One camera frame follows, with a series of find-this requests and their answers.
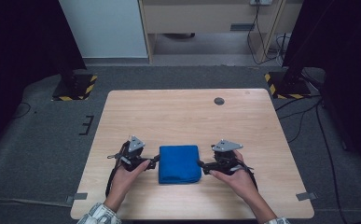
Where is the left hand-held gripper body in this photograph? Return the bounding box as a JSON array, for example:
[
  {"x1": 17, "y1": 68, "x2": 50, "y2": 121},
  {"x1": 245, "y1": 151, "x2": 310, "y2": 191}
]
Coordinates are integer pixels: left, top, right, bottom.
[{"x1": 106, "y1": 135, "x2": 152, "y2": 173}]

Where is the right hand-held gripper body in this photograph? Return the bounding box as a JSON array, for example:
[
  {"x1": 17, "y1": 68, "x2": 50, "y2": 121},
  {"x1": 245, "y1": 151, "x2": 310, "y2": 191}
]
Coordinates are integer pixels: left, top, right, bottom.
[{"x1": 210, "y1": 139, "x2": 248, "y2": 176}]

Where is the blue cloth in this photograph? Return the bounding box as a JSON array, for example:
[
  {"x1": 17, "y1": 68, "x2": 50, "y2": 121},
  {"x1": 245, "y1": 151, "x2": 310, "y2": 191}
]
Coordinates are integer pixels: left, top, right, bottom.
[{"x1": 158, "y1": 144, "x2": 203, "y2": 185}]

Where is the person's right hand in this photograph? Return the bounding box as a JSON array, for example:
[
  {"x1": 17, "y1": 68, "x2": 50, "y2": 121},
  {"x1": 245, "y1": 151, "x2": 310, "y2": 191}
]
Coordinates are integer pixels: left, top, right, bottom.
[{"x1": 208, "y1": 150, "x2": 260, "y2": 204}]

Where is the person's left hand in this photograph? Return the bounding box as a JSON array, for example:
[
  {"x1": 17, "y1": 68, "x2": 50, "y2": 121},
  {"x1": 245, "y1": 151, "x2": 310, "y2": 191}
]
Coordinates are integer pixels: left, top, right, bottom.
[{"x1": 104, "y1": 159, "x2": 152, "y2": 213}]

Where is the grey tape strip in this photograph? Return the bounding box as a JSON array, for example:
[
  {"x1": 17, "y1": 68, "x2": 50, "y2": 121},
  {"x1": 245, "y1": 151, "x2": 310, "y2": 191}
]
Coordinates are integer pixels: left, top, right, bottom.
[
  {"x1": 64, "y1": 192, "x2": 89, "y2": 205},
  {"x1": 295, "y1": 191, "x2": 319, "y2": 202}
]

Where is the black striped stand base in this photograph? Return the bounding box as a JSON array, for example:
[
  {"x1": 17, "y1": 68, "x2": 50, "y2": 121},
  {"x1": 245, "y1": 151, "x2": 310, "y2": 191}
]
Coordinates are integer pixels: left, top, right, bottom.
[
  {"x1": 263, "y1": 66, "x2": 312, "y2": 101},
  {"x1": 50, "y1": 62, "x2": 99, "y2": 102}
]

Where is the white panel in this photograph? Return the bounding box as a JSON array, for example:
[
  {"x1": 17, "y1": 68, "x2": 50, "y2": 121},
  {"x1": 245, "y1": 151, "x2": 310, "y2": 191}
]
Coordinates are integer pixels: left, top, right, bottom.
[{"x1": 58, "y1": 0, "x2": 149, "y2": 60}]

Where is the light wooden desk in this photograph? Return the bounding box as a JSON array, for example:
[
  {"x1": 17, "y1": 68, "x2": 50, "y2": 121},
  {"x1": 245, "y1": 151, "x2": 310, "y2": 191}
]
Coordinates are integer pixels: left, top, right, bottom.
[{"x1": 137, "y1": 0, "x2": 304, "y2": 64}]

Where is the black curtain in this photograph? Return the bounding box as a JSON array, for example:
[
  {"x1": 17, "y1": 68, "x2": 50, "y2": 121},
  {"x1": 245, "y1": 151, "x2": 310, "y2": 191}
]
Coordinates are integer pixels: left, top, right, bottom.
[
  {"x1": 282, "y1": 0, "x2": 361, "y2": 180},
  {"x1": 0, "y1": 0, "x2": 88, "y2": 160}
]

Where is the white power strip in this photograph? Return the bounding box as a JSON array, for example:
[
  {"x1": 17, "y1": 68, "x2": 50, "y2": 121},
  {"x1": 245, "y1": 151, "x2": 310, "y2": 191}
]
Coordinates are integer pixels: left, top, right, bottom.
[{"x1": 249, "y1": 0, "x2": 273, "y2": 7}]

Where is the black right gripper strap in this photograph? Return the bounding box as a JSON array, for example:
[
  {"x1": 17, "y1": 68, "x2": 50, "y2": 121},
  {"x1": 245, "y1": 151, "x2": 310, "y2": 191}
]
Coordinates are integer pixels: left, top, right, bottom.
[{"x1": 240, "y1": 160, "x2": 260, "y2": 191}]

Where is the black gripper strap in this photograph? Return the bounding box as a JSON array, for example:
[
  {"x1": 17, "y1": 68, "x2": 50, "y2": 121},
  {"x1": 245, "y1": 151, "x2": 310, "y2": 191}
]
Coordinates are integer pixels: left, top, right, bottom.
[
  {"x1": 104, "y1": 152, "x2": 125, "y2": 199},
  {"x1": 240, "y1": 160, "x2": 260, "y2": 191}
]

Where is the black left gripper strap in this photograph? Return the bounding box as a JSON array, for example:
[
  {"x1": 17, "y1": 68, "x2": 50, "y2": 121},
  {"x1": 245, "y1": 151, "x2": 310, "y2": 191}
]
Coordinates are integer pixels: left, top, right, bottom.
[{"x1": 104, "y1": 152, "x2": 125, "y2": 199}]

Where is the long black floor cable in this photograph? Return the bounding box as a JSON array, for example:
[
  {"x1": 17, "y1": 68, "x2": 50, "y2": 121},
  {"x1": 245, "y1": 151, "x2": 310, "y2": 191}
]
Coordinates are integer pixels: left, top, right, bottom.
[{"x1": 314, "y1": 101, "x2": 342, "y2": 222}]

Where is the black power cable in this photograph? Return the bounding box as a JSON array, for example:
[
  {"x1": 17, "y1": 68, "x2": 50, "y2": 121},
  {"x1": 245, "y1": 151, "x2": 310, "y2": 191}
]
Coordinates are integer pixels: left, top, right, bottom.
[{"x1": 246, "y1": 2, "x2": 289, "y2": 66}]

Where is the thin black floor cable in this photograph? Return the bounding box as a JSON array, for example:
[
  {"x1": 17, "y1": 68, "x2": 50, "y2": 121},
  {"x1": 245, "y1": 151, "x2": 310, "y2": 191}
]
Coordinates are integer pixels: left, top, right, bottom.
[{"x1": 12, "y1": 101, "x2": 33, "y2": 120}]

